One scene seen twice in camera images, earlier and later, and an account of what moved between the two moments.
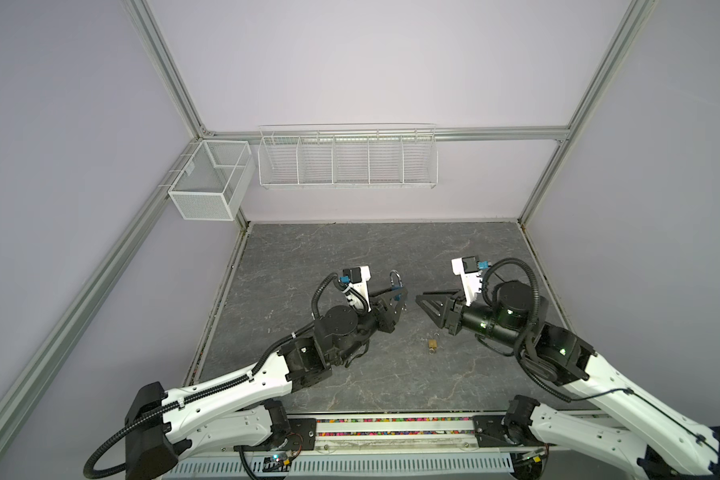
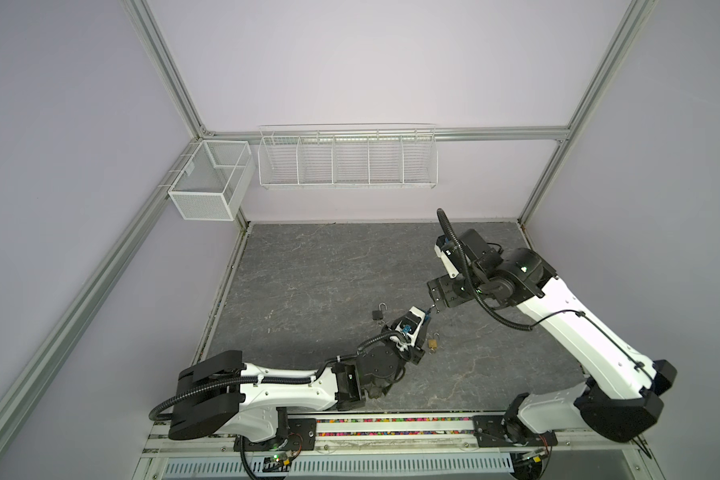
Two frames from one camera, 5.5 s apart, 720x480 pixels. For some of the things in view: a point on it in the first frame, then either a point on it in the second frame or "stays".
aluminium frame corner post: [158, 48] stays
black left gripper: [387, 317] → [417, 353]
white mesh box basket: [214, 180] stays
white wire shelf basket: [348, 155] stays
